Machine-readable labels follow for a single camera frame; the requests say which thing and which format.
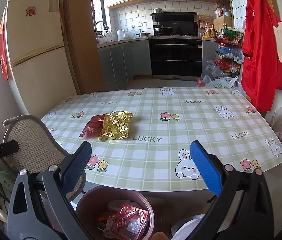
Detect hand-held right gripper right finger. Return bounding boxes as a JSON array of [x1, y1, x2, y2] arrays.
[[178, 140, 274, 240]]

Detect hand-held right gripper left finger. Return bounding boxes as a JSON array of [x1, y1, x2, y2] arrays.
[[7, 141, 93, 240]]

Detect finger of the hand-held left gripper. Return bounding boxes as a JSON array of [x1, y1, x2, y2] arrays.
[[0, 140, 20, 164]]

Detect pink trash bin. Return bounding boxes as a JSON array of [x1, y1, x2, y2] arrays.
[[75, 185, 155, 240]]

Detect dark red foil wrapper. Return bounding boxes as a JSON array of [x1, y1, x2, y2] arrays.
[[78, 114, 106, 138]]

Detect gold foil wrapper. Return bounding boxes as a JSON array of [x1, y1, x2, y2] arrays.
[[98, 110, 134, 142]]

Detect white plastic bag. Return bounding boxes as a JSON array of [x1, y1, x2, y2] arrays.
[[107, 199, 138, 212]]

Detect red white snack packet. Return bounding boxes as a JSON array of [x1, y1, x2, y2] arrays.
[[105, 203, 148, 239]]

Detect mesh back chair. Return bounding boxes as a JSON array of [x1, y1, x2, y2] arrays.
[[3, 114, 86, 202]]

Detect white round stool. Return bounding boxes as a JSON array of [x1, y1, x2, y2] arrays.
[[170, 214, 207, 240]]

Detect green checked bunny tablecloth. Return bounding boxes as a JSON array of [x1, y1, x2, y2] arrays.
[[40, 87, 282, 193]]

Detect white green shopping bag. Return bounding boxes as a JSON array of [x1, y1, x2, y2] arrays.
[[207, 76, 246, 97]]

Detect crumpled clear plastic bag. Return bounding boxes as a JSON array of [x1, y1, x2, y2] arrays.
[[272, 106, 282, 140]]

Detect beige refrigerator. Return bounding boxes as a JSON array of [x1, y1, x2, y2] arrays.
[[6, 0, 79, 115]]

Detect red hanging cloth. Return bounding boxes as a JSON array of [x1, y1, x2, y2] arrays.
[[0, 5, 9, 82]]

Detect grey lower kitchen cabinets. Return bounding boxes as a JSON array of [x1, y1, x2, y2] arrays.
[[98, 40, 150, 90]]

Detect narrow grey lower cabinet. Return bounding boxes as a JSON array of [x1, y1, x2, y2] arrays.
[[201, 39, 217, 78]]

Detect black integrated stove oven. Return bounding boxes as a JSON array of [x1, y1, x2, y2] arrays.
[[148, 35, 203, 79]]

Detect red apron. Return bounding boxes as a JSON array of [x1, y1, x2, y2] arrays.
[[241, 0, 282, 112]]

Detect group of condiment bottles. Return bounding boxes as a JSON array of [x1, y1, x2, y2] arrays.
[[198, 14, 215, 38]]

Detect kitchen faucet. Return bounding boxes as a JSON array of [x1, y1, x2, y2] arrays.
[[95, 21, 110, 38]]

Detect black wok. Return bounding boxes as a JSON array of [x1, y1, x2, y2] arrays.
[[154, 25, 174, 34]]

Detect wooden box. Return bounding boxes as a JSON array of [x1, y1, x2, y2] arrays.
[[213, 15, 232, 30]]

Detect black range hood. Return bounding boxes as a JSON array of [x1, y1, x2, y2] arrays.
[[151, 12, 197, 37]]

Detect kitchen window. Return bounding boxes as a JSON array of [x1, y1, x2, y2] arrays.
[[91, 0, 105, 34]]

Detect black wire storage rack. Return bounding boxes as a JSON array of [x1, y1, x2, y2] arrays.
[[213, 29, 245, 79]]

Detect wooden partition wall panel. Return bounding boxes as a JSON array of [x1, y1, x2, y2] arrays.
[[63, 0, 106, 95]]

